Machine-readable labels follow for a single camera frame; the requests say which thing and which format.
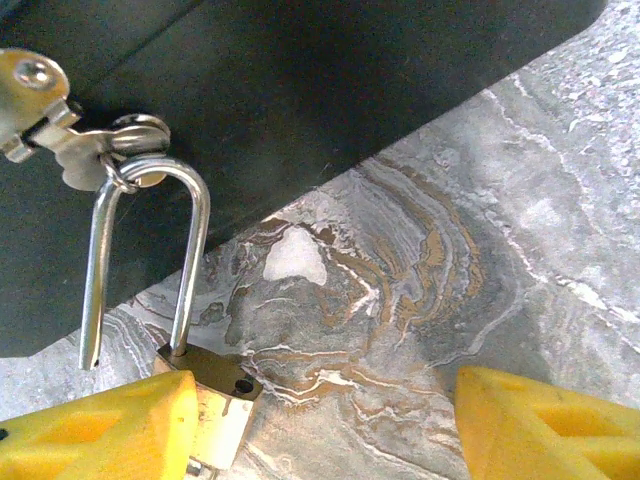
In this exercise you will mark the dark painted box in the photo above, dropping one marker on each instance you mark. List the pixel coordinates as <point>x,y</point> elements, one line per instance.
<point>300,90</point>

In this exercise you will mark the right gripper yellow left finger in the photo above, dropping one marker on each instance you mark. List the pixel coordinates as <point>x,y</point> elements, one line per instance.
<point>100,430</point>

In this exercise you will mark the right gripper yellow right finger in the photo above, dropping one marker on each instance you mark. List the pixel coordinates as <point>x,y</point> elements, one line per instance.
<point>545,430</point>

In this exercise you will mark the brass padlock with steel shackle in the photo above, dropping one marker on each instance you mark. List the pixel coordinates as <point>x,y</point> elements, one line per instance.
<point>220,410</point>

